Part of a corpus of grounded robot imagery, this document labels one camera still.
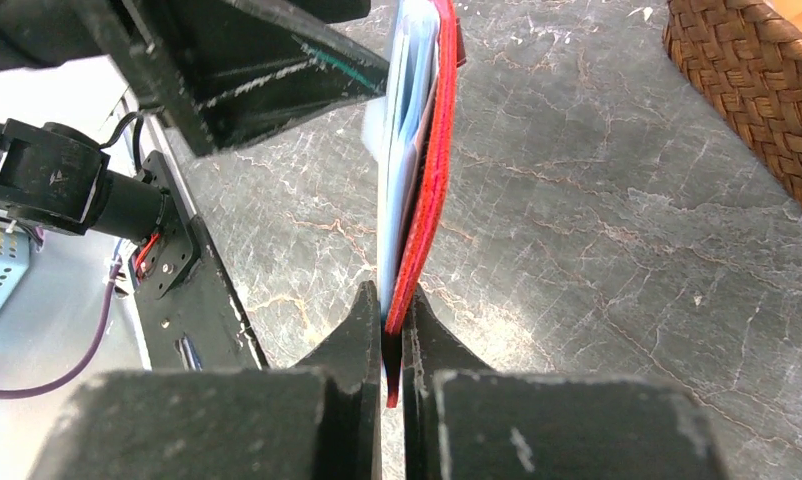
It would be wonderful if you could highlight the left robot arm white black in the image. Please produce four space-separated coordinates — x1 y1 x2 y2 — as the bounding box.
0 1 388 241

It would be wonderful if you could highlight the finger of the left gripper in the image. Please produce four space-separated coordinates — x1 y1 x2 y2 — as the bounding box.
73 0 389 156

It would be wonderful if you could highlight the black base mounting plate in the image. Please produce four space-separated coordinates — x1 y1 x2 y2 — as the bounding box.
134 151 269 370

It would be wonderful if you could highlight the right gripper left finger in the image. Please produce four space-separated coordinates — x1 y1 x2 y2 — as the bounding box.
30 281 381 479

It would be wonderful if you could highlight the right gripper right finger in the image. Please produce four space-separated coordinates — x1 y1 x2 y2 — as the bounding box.
401 291 729 479

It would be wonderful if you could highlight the woven brown basket organizer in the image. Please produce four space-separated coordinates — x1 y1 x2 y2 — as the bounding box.
663 0 802 208

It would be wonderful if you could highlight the red card holder wallet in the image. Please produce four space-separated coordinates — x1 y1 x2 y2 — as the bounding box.
362 1 465 408

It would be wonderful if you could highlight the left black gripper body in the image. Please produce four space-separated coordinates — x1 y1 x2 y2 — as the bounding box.
0 1 372 73

